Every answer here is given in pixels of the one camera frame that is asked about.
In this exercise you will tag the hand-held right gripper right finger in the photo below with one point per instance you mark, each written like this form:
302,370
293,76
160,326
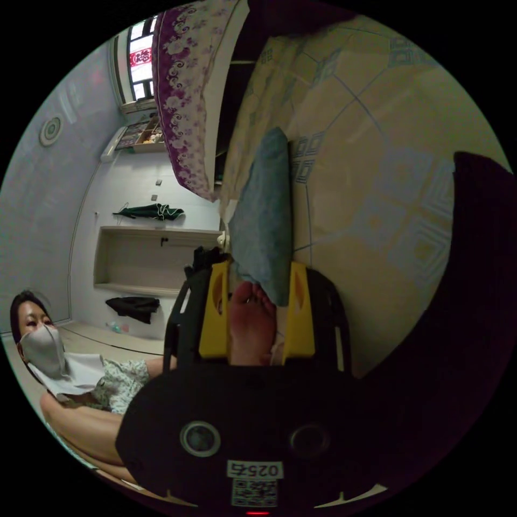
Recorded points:
299,331

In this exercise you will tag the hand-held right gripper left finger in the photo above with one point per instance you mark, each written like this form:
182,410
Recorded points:
214,323

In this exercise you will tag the light blue denim shorts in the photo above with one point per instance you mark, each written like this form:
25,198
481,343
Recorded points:
264,210

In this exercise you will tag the black garment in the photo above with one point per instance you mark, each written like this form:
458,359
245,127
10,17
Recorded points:
135,307

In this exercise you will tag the green folded umbrella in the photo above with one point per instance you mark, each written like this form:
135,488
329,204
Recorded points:
151,211

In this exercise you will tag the bed with printed yellow sheet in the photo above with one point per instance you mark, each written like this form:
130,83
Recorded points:
363,194

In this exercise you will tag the person's body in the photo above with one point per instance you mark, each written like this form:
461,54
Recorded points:
80,420

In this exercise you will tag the purple floral curtain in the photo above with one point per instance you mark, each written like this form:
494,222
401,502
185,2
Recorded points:
183,101

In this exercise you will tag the round ceiling lamp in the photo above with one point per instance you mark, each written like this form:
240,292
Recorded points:
51,130

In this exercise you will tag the window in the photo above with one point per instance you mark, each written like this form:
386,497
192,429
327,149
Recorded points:
137,64

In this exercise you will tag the beige wall niche shelf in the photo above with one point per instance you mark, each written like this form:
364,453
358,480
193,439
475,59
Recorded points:
153,258

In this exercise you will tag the wall shelf with items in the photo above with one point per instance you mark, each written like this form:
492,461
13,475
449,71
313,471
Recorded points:
139,135

